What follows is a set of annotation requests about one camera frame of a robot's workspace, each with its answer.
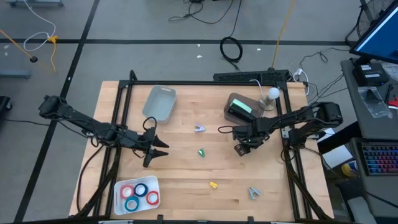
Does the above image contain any yellow cord with black end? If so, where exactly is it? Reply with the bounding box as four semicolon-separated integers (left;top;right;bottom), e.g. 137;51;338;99
0;29;39;63

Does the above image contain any white bulb table lamp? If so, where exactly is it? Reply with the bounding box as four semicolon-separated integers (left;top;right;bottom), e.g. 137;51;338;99
259;86;280;112

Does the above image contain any grey staple remover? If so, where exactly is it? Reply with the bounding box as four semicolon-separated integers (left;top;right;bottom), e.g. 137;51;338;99
248;186;262;200

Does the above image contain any white plastic tray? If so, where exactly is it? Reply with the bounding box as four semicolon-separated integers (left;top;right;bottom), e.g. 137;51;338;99
113;175;162;216

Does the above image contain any coiled black cable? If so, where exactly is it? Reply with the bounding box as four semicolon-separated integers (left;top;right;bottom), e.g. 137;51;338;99
219;36;244;72

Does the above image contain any black floor cable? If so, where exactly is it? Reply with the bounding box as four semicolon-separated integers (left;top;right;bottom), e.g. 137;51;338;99
168;0;243;26

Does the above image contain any black floor fan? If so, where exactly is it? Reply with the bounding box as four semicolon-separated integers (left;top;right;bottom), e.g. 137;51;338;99
345;0;395;48

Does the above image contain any clear plastic bag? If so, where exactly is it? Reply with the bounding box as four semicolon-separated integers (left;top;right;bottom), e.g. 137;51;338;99
357;86;394;119

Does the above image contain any pink tape roll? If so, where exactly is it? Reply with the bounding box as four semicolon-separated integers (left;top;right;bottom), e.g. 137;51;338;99
119;184;135;200

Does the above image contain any backlit computer keyboard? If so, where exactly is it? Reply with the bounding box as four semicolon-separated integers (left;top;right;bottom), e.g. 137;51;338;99
361;142;398;177

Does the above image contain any white power adapter cable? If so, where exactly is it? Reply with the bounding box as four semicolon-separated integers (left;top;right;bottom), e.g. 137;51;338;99
292;67;311;96

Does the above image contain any mint green stapler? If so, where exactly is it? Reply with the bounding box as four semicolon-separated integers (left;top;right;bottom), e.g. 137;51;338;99
231;98;253;115

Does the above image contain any black caster base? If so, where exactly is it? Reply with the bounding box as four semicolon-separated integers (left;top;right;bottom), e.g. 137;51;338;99
0;95;13;123

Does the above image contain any white paper sheet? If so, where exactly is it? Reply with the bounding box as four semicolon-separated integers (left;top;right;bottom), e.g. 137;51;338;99
321;144;354;170

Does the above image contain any black perforated metal box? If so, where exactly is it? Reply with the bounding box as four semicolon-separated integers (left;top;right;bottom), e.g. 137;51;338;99
213;69;290;84

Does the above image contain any grey metal cart base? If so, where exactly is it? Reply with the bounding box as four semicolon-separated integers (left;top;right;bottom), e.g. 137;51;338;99
4;0;65;8
0;69;32;80

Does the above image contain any computer monitor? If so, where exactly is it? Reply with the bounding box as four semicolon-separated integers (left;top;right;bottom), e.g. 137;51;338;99
349;0;398;65

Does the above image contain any grey desk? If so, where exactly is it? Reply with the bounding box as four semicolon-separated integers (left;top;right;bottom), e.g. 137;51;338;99
340;57;398;218

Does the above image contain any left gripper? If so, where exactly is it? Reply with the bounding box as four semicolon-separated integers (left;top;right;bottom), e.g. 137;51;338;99
126;126;170;168

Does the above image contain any black mini computer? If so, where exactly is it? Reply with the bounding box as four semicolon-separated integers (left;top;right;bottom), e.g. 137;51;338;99
351;62;390;87

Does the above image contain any black aluminium table frame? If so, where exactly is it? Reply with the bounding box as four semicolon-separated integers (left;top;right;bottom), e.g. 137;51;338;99
74;70;333;222

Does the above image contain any yellow floor cord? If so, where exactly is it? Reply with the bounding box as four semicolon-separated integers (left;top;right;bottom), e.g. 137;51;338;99
46;35;59;73

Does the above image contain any teal tape roll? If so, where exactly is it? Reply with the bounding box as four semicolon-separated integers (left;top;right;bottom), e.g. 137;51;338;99
124;195;140;212

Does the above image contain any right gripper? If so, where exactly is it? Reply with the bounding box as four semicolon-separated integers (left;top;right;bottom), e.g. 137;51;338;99
232;124;270;157

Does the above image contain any grey plastic bin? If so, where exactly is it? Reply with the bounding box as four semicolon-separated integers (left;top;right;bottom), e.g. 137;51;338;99
142;85;177;125

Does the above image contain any yellow hanging cable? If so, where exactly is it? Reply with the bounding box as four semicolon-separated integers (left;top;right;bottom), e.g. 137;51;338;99
271;0;295;70

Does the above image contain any black cable bundle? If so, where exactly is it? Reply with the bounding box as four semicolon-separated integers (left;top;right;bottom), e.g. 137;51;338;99
298;46;351;108

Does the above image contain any white floor cable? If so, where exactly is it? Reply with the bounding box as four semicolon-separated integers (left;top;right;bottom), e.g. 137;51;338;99
22;0;57;53

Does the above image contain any brown translucent plastic bin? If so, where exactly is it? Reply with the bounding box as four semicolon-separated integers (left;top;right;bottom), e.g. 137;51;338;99
223;91;265;128

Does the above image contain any red tape roll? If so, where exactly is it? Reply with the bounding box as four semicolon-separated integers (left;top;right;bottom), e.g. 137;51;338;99
145;190;160;205

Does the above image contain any dark blue tape roll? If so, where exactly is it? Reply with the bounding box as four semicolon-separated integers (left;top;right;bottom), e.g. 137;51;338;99
134;182;149;198

